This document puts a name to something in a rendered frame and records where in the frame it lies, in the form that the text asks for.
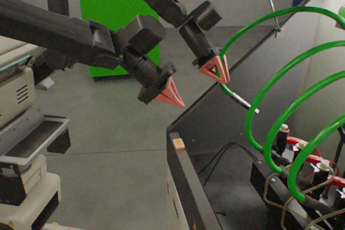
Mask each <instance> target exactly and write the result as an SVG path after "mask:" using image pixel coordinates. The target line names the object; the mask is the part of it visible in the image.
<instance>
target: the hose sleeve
mask: <svg viewBox="0 0 345 230"><path fill-rule="evenodd" d="M231 98H232V99H233V100H234V101H235V102H237V103H239V104H240V105H241V106H243V107H244V108H245V109H247V110H248V109H249V107H250V105H249V103H247V102H246V101H245V100H243V99H242V98H241V97H240V96H238V95H237V94H235V93H234V92H233V94H232V96H231Z"/></svg>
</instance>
